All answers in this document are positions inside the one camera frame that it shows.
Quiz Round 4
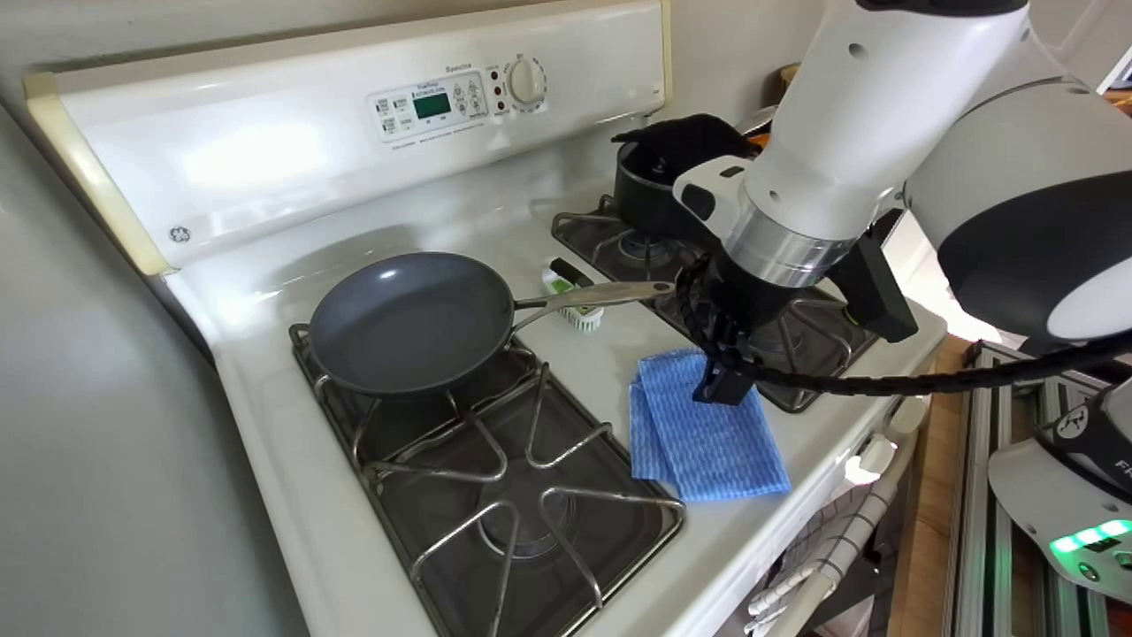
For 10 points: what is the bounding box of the striped dish towel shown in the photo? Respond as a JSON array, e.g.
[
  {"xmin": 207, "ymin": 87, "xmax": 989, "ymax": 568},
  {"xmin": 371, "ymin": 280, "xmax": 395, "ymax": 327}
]
[{"xmin": 740, "ymin": 476, "xmax": 907, "ymax": 637}]

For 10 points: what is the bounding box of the grey frying pan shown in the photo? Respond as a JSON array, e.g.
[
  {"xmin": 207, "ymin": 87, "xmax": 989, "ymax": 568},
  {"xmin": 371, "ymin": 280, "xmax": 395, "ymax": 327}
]
[{"xmin": 307, "ymin": 248, "xmax": 680, "ymax": 402}]

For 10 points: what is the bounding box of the black metal burner grate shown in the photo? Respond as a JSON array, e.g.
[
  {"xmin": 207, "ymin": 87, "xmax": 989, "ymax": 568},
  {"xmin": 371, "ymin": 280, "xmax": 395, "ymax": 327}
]
[
  {"xmin": 550, "ymin": 193, "xmax": 893, "ymax": 419},
  {"xmin": 287, "ymin": 259, "xmax": 691, "ymax": 637}
]

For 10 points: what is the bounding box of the white gas stove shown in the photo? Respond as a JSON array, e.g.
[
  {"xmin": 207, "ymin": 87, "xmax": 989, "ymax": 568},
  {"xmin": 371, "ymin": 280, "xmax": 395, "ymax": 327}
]
[{"xmin": 25, "ymin": 0, "xmax": 952, "ymax": 637}]

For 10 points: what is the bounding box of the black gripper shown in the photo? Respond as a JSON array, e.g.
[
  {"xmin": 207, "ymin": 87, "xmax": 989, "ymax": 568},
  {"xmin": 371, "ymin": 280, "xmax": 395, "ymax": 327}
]
[{"xmin": 676, "ymin": 248, "xmax": 819, "ymax": 406}]

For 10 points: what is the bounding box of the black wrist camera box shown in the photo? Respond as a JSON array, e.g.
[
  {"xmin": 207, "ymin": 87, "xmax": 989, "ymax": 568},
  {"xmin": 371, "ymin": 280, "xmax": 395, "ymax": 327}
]
[{"xmin": 826, "ymin": 210, "xmax": 924, "ymax": 348}]

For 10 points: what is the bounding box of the white panel door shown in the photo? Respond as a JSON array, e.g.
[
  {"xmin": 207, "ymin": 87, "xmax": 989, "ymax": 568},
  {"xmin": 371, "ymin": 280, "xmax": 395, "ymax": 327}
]
[{"xmin": 1026, "ymin": 0, "xmax": 1132, "ymax": 95}]

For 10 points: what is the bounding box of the blue cleaning cloth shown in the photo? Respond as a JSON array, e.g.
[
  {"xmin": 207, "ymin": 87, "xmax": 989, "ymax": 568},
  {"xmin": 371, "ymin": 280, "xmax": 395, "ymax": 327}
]
[{"xmin": 624, "ymin": 348, "xmax": 798, "ymax": 510}]

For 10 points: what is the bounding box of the small white green device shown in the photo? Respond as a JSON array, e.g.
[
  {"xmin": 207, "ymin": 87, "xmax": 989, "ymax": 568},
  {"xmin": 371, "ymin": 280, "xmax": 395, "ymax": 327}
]
[{"xmin": 538, "ymin": 256, "xmax": 608, "ymax": 333}]

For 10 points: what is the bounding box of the grey refrigerator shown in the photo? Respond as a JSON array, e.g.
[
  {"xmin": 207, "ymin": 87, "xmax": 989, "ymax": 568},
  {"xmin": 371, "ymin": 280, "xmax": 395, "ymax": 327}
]
[{"xmin": 0, "ymin": 98, "xmax": 311, "ymax": 637}]

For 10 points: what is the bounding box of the metal cart frame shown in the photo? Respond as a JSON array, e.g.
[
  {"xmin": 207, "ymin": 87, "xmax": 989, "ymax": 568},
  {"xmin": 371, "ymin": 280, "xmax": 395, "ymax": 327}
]
[{"xmin": 952, "ymin": 340, "xmax": 1132, "ymax": 637}]

